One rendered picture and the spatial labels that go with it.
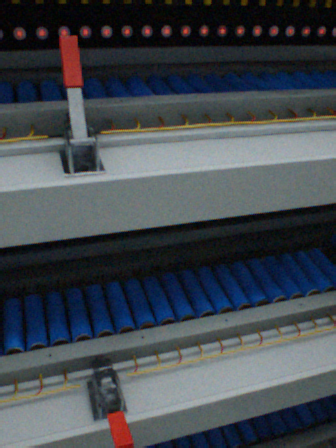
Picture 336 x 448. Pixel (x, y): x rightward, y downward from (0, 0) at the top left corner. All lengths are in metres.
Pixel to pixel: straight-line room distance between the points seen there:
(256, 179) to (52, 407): 0.25
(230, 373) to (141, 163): 0.21
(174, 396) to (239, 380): 0.06
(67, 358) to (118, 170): 0.17
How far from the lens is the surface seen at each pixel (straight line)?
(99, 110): 0.37
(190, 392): 0.41
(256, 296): 0.48
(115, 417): 0.35
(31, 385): 0.42
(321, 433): 0.62
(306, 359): 0.46
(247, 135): 0.39
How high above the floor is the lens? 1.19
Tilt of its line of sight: 17 degrees down
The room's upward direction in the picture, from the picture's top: 3 degrees counter-clockwise
